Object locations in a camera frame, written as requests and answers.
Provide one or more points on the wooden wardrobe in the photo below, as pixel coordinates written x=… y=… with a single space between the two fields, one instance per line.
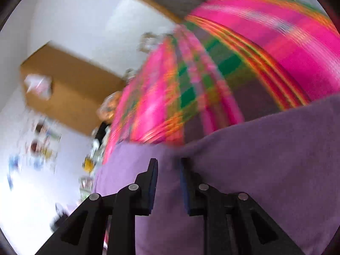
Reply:
x=74 y=95

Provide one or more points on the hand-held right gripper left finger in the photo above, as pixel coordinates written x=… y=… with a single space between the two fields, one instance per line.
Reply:
x=152 y=186

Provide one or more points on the bag of oranges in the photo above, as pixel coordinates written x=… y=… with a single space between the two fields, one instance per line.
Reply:
x=110 y=106

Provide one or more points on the white pink plastic bag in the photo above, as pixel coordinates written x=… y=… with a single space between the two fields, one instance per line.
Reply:
x=38 y=86

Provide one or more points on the purple fleece sweater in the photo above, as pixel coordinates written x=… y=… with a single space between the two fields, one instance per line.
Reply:
x=239 y=151

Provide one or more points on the cartoon wall sticker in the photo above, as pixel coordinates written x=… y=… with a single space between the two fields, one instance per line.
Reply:
x=39 y=148

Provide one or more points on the pink green plaid bed sheet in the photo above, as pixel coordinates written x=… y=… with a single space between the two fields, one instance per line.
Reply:
x=252 y=58

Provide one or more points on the yellow bag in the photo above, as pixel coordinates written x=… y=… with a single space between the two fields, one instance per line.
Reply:
x=89 y=164

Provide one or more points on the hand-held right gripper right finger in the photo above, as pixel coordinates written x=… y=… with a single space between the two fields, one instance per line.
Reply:
x=185 y=188

